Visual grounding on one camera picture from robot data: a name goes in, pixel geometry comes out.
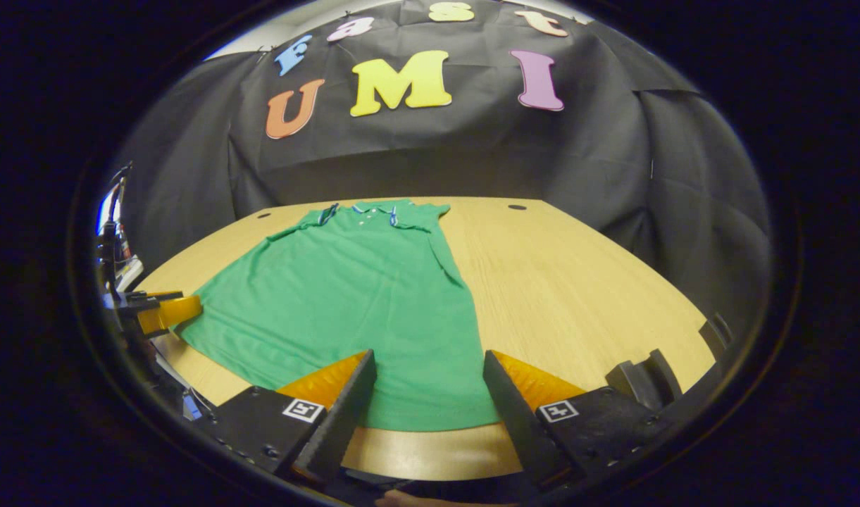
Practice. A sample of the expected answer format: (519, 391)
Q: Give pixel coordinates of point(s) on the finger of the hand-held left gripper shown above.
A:
(144, 301)

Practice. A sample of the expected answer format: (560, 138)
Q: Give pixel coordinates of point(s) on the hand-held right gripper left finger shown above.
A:
(338, 426)

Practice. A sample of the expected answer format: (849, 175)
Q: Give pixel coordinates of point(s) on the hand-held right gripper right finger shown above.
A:
(518, 426)

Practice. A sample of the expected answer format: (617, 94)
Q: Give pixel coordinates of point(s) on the green T-shirt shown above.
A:
(345, 303)

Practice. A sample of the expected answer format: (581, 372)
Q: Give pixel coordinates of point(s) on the white side table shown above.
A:
(130, 271)

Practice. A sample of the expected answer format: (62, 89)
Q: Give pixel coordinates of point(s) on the computer monitor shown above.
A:
(108, 211)

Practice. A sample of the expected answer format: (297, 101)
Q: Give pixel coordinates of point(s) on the dark table bracket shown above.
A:
(715, 338)
(641, 384)

